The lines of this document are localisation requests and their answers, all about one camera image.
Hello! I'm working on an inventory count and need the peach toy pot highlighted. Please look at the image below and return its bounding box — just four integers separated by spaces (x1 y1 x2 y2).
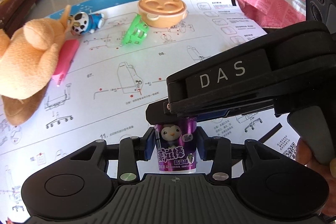
138 0 188 28

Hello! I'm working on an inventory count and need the brown sofa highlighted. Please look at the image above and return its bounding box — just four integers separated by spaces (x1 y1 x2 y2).
0 0 48 35

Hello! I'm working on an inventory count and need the white instruction sheet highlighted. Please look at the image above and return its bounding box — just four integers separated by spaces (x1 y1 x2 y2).
0 0 302 224

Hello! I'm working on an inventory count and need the person's right hand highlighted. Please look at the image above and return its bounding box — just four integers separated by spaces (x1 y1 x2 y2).
295 139 336 216

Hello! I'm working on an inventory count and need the green plastic toy basket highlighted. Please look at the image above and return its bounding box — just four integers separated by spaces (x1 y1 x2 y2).
121 14 150 46

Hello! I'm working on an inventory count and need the spotted blue toy figure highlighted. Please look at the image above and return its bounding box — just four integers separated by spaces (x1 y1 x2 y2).
69 12 106 35

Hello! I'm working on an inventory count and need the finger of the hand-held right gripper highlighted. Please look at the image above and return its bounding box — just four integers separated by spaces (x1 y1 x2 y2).
146 99 200 125
198 105 275 121

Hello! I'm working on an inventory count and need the orange plush toy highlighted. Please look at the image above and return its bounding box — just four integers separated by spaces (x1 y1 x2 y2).
0 5 71 126

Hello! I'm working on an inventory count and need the purple snack cup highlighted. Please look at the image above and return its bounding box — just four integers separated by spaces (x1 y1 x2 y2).
155 119 198 174

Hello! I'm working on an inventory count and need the pink plastic toy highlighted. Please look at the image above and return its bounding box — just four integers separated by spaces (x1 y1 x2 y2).
52 39 80 86

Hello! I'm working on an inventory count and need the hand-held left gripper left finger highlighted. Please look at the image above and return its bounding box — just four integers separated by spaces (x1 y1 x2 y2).
70 127 156 185

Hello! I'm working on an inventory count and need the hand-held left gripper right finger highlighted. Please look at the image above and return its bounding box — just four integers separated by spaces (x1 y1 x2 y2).
196 127 289 185

